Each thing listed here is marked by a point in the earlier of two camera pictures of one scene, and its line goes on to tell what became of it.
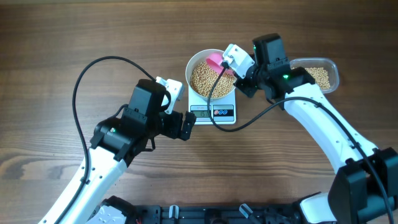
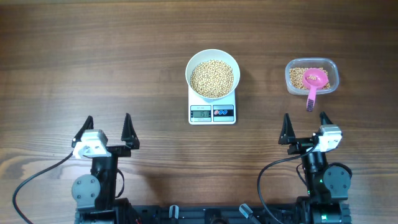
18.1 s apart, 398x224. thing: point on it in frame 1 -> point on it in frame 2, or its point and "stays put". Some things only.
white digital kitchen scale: (223, 111) stays put
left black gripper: (174, 132) -> (128, 137)
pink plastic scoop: (215, 60) -> (313, 78)
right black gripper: (247, 88) -> (288, 137)
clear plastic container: (324, 71) stays put
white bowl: (199, 56) stays put
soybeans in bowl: (203, 78) stays put
